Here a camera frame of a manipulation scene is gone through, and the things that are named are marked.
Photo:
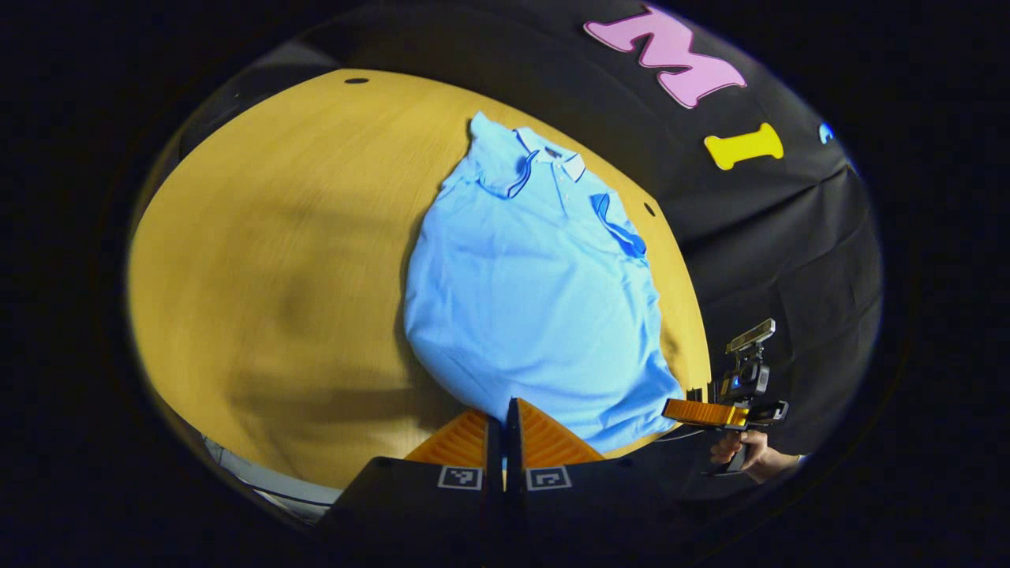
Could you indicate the light blue T-shirt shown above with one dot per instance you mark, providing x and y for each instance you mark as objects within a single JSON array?
[{"x": 536, "y": 300}]

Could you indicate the black backdrop cloth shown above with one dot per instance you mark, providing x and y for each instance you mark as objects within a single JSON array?
[{"x": 789, "y": 260}]

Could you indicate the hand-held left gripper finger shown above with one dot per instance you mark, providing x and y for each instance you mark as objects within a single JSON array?
[
  {"x": 494, "y": 450},
  {"x": 513, "y": 450}
]

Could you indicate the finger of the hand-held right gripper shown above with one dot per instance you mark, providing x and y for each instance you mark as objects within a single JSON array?
[{"x": 698, "y": 412}]

